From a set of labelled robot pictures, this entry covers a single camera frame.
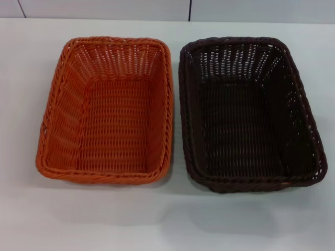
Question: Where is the orange woven plastic basket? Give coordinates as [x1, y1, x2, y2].
[35, 37, 174, 186]

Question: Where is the dark brown woven basket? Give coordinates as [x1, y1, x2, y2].
[179, 36, 328, 193]

